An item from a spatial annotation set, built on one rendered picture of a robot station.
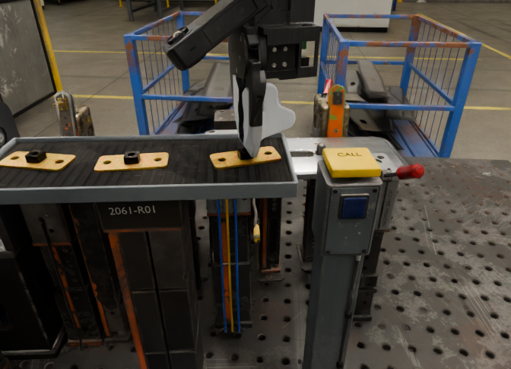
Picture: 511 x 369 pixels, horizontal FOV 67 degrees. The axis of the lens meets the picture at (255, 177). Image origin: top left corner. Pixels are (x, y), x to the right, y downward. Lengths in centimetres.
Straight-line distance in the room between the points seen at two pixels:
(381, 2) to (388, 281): 789
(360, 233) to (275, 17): 29
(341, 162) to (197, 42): 22
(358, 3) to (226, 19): 821
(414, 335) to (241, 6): 73
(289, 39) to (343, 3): 814
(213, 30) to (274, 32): 6
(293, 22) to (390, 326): 68
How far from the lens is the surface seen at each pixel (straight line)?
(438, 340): 93
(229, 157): 48
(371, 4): 864
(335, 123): 98
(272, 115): 44
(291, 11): 43
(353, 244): 53
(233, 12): 41
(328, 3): 852
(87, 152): 54
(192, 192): 42
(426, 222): 125
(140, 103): 277
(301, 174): 78
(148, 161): 49
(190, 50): 40
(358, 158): 50
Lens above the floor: 138
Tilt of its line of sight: 30 degrees down
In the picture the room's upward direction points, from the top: straight up
